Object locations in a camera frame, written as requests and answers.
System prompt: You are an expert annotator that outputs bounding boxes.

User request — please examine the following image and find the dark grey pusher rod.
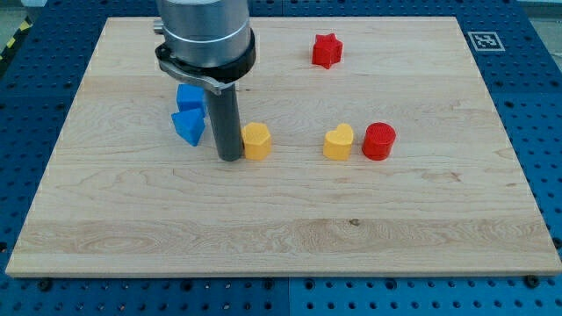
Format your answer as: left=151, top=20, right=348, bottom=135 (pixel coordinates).
left=205, top=83, right=243, bottom=162

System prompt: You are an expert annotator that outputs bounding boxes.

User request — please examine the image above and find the black clamp flange mount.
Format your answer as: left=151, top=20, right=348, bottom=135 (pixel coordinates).
left=155, top=30, right=256, bottom=95

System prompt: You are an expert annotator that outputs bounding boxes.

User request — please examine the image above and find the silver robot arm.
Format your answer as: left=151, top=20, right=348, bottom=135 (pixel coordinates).
left=154, top=0, right=256, bottom=162

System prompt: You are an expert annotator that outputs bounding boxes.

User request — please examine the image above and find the red star block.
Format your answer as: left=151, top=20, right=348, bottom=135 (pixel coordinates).
left=312, top=33, right=343, bottom=69

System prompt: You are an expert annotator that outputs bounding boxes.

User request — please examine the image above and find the blue cube block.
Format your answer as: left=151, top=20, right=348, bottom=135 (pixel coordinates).
left=176, top=83, right=206, bottom=116

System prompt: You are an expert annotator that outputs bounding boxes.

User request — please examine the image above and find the blue triangle block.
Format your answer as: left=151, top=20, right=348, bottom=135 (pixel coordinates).
left=171, top=108, right=205, bottom=147

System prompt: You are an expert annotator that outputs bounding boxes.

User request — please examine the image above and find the yellow hexagon block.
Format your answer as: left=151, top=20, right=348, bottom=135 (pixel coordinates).
left=241, top=122, right=272, bottom=161

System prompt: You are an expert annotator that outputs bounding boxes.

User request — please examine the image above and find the yellow heart block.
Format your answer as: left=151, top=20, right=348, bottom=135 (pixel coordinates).
left=322, top=123, right=354, bottom=161

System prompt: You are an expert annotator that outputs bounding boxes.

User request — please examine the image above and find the red cylinder block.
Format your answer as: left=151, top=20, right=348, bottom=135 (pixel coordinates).
left=362, top=122, right=396, bottom=161

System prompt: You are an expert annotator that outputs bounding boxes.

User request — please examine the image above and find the wooden board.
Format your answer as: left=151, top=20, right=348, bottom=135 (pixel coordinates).
left=6, top=17, right=561, bottom=278

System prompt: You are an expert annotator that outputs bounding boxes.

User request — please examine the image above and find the white fiducial marker tag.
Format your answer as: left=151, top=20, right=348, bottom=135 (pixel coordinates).
left=467, top=31, right=505, bottom=52

